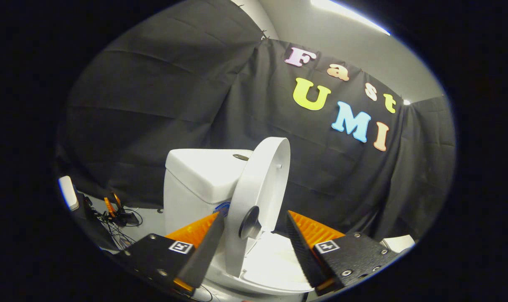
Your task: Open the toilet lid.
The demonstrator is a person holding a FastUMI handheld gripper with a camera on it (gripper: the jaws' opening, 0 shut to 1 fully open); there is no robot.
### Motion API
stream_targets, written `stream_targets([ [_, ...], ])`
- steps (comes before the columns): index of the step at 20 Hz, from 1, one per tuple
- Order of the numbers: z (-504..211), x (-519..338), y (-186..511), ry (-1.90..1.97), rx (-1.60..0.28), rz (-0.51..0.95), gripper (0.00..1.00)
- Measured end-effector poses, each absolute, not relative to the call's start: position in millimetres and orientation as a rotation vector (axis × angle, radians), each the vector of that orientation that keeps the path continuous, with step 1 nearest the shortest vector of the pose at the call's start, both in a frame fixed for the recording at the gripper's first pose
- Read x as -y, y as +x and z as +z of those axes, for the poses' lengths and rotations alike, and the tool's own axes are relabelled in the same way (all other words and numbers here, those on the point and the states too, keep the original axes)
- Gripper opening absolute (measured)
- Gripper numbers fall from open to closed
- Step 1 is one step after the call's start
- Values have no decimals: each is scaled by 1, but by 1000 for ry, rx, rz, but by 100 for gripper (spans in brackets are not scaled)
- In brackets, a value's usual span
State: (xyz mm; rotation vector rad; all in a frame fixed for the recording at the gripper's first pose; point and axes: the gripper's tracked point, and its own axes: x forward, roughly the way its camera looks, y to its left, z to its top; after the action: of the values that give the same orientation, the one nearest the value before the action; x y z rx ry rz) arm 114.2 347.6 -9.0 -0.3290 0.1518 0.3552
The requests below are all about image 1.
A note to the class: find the white toilet lid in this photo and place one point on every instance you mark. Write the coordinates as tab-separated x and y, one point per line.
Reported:
258	180

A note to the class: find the white toilet seat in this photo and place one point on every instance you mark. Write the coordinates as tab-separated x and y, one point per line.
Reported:
270	260

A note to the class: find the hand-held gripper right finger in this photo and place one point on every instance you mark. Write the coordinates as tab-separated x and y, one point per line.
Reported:
304	251

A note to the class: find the black backdrop cloth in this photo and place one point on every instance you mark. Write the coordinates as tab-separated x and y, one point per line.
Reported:
153	105

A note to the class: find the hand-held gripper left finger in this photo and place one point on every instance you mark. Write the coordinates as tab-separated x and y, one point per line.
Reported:
206	251

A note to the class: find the white ceramic toilet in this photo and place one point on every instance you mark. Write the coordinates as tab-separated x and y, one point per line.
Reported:
195	176

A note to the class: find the small white box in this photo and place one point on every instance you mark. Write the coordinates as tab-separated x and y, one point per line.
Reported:
68	193

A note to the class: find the white drawer cabinet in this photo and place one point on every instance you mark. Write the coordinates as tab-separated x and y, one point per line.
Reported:
398	242

